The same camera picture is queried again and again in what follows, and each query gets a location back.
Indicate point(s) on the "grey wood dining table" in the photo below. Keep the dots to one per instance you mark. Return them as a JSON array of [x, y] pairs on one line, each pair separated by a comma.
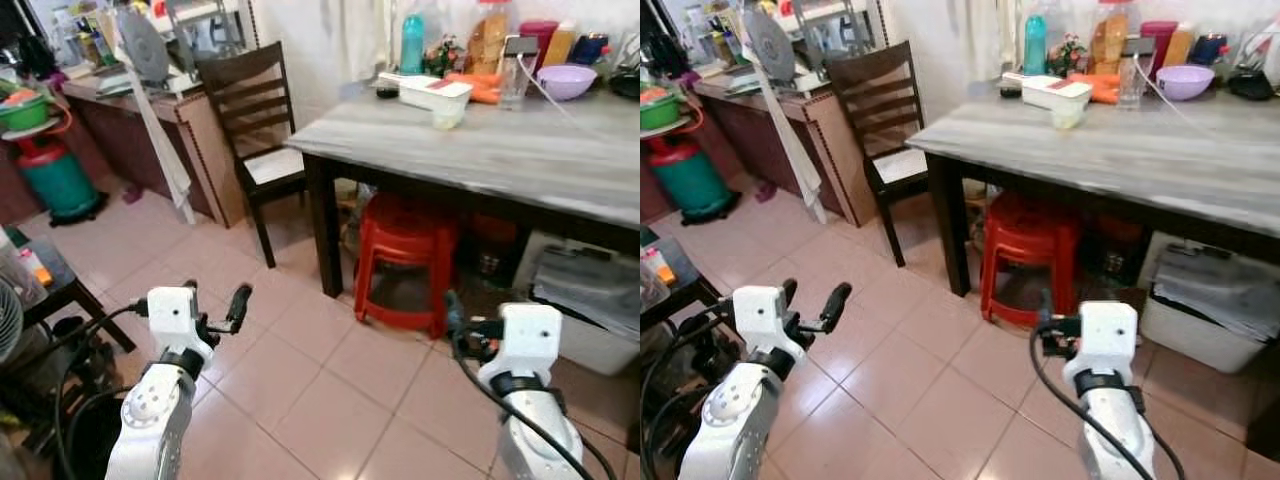
[[1100, 150], [480, 150]]

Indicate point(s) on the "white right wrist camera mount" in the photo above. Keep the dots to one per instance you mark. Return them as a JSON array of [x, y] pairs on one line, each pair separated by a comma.
[[530, 335], [1108, 335]]

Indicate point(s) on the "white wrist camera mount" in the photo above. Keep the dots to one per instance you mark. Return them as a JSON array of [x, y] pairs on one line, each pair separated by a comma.
[[172, 312], [760, 315], [530, 335], [1108, 335]]

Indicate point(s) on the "white leaning board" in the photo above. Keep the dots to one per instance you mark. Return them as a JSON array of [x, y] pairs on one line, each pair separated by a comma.
[[790, 140], [160, 140]]

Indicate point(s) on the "green plastic basin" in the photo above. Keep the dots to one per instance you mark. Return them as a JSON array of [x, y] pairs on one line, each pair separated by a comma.
[[24, 112], [658, 110]]

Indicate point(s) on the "white rectangular container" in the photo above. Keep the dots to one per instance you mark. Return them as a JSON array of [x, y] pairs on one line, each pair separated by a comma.
[[435, 92], [1056, 92]]

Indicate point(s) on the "green gas cylinder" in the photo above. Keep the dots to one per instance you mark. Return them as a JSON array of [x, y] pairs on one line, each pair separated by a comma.
[[58, 180], [688, 180]]

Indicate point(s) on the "dark wooden chair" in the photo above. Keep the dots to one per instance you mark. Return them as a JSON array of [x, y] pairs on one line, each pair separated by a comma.
[[245, 100], [875, 100]]

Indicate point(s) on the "small pale cup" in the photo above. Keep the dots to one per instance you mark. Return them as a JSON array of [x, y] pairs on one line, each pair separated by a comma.
[[448, 116], [1068, 116]]

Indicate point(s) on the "small flower plant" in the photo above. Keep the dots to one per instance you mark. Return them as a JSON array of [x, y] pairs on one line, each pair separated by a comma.
[[1067, 58], [445, 58]]

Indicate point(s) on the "dark blue mug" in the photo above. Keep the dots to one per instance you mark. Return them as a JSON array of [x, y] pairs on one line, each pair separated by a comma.
[[590, 48], [1208, 48]]

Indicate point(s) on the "purple plastic bowl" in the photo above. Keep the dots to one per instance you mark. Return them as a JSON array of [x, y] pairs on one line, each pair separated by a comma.
[[1185, 82], [566, 82]]

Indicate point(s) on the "orange carrots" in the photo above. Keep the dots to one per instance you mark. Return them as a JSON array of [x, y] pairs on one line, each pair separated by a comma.
[[482, 90], [1105, 90]]

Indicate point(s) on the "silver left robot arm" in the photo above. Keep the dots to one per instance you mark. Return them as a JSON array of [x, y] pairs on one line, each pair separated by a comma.
[[735, 420], [150, 420]]

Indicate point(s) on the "teal water bottle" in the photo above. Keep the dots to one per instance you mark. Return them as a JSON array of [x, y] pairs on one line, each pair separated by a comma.
[[412, 45], [1035, 45]]

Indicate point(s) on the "white bin with papers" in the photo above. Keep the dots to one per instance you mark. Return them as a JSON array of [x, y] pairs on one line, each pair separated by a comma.
[[590, 300], [1210, 300]]

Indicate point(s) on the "black round object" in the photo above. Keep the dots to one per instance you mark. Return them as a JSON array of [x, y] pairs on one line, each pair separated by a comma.
[[628, 85], [1250, 84]]

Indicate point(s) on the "red plastic stool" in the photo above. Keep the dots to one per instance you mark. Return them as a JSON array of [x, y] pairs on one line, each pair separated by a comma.
[[1030, 235], [405, 235]]

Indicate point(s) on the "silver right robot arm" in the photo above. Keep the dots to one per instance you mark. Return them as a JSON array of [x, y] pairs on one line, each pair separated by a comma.
[[535, 430], [1110, 430]]

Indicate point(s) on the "small dark low table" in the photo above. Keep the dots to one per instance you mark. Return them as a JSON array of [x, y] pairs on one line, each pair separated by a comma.
[[60, 285], [680, 280]]

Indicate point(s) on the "grey round fan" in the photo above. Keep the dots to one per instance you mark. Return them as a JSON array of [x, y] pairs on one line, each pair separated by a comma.
[[770, 45], [143, 45]]

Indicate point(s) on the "clear drinking glass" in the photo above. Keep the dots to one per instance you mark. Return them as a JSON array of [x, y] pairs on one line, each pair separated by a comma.
[[1134, 85], [514, 85]]

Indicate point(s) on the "large jar with orange lid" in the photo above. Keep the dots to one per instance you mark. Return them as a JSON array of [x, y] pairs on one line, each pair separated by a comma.
[[488, 40], [1110, 40]]

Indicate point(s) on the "small dark bowl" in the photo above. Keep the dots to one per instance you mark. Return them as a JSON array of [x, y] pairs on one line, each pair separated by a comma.
[[387, 92], [1010, 92]]

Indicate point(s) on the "brown side cabinet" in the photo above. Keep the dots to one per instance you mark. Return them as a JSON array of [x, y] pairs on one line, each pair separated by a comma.
[[150, 140], [780, 140]]

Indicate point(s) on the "yellow bottle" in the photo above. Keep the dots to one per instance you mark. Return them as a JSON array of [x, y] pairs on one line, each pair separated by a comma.
[[560, 46], [1180, 48]]

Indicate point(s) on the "magenta plastic canister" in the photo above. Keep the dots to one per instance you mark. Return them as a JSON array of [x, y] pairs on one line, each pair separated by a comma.
[[1160, 40], [538, 35]]

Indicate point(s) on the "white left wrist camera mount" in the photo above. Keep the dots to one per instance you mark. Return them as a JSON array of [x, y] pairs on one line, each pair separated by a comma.
[[760, 315], [172, 312]]

